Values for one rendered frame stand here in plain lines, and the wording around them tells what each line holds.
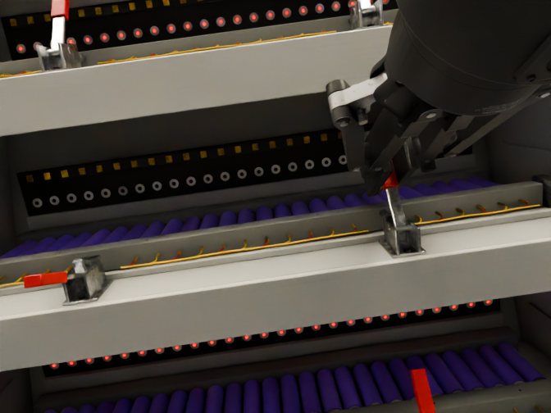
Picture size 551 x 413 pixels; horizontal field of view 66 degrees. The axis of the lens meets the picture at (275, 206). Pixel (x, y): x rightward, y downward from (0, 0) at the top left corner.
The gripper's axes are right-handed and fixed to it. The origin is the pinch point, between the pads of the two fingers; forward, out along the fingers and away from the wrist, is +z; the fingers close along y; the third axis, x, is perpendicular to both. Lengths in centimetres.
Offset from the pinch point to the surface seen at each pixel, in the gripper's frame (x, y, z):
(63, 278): -6.3, -26.1, -4.5
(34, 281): -6.7, -26.5, -7.3
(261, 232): -3.2, -11.7, 4.2
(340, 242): -5.5, -4.8, 2.8
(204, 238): -3.1, -17.1, 4.0
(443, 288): -10.8, 2.3, 0.0
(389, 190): -2.1, -0.2, 0.0
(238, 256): -5.4, -14.0, 2.7
